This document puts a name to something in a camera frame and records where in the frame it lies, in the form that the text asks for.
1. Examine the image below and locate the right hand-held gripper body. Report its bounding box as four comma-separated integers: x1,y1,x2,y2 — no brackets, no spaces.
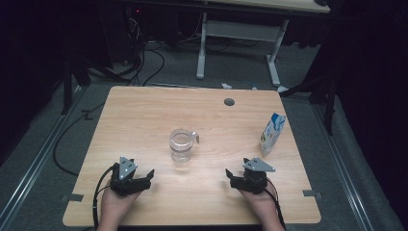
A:
229,156,276,195

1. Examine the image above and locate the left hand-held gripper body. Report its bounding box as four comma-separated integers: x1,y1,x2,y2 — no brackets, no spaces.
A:
109,156,152,197

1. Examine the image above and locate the white blue stand-up pouch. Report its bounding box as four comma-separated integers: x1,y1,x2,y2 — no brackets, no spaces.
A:
260,112,287,157

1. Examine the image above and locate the clear cup with handle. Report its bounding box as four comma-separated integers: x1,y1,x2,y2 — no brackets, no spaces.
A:
168,128,201,164

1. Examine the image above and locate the person's left hand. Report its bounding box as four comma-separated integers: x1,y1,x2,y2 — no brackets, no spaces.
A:
98,188,142,226

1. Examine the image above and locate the person's right hand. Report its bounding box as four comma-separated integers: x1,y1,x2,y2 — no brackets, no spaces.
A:
238,184,282,224

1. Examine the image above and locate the black metal stand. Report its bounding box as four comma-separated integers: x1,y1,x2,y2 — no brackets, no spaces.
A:
278,47,339,137
60,56,93,116

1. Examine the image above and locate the black computer tower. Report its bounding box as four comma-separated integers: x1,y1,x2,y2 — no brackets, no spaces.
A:
123,4,148,65

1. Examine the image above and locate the desk with grey metal legs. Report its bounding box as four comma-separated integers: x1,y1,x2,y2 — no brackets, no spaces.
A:
195,0,332,94

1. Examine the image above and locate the dark curtain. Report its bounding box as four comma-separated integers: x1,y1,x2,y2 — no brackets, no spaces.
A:
0,0,114,167
320,0,408,222

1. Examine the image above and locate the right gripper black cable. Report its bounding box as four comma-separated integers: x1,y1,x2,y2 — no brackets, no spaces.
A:
265,177,288,231

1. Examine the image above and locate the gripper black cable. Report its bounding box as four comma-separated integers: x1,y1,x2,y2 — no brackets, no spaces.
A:
91,165,116,231
265,177,288,231

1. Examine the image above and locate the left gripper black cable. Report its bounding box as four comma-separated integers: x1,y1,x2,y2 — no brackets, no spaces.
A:
91,165,116,231

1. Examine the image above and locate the long black floor cable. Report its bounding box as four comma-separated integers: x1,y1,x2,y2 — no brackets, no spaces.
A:
52,101,108,177

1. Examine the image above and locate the thin blue cable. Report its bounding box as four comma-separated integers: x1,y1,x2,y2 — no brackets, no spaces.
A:
242,79,258,91

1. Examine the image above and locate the metal floor rail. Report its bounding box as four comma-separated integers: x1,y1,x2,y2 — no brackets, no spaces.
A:
0,85,87,227
312,102,375,231

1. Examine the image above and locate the bundle of black cables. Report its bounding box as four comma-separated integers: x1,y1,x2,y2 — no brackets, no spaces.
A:
121,18,146,87

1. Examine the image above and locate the looped black floor cable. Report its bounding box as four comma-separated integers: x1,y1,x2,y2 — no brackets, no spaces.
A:
140,47,166,88

